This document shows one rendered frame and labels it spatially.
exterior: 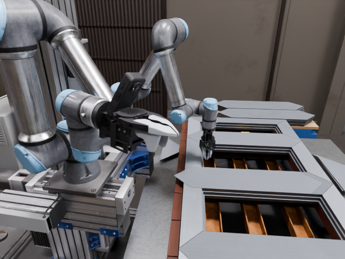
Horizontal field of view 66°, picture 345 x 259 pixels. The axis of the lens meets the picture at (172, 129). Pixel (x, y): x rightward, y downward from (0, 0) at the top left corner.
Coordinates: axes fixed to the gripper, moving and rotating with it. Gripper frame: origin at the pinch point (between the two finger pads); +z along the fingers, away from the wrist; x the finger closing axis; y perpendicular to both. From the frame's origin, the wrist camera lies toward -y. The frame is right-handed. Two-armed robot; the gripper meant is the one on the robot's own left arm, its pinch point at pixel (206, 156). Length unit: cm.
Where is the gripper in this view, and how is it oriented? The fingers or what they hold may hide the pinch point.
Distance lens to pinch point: 153.3
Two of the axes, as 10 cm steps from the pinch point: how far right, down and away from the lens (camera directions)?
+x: 10.0, 0.4, -0.7
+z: 0.0, 9.0, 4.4
